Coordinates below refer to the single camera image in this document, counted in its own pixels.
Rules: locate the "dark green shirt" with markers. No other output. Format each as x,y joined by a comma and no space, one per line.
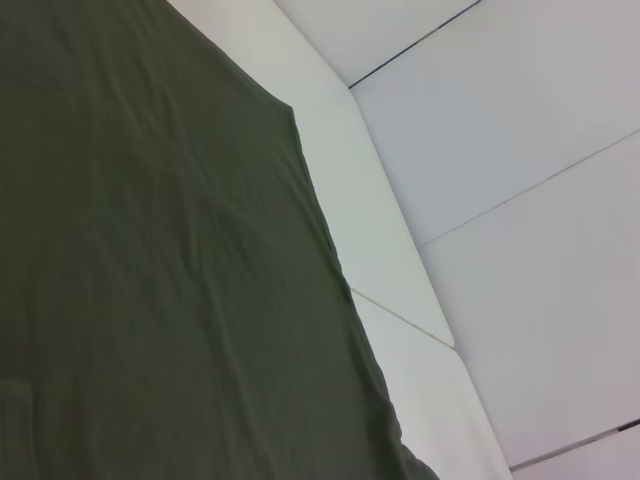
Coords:
150,275

